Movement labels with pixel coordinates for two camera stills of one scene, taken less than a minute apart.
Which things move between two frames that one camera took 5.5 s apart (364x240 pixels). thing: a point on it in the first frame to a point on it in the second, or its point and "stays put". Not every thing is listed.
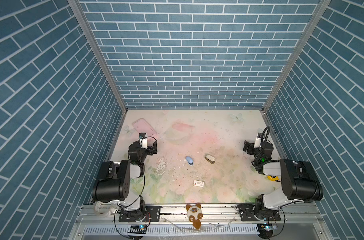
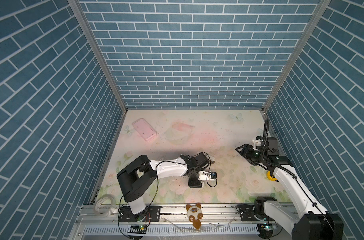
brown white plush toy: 194,214 stays put
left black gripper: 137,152 to 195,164
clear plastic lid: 178,133 stays put
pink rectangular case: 142,126 stays put
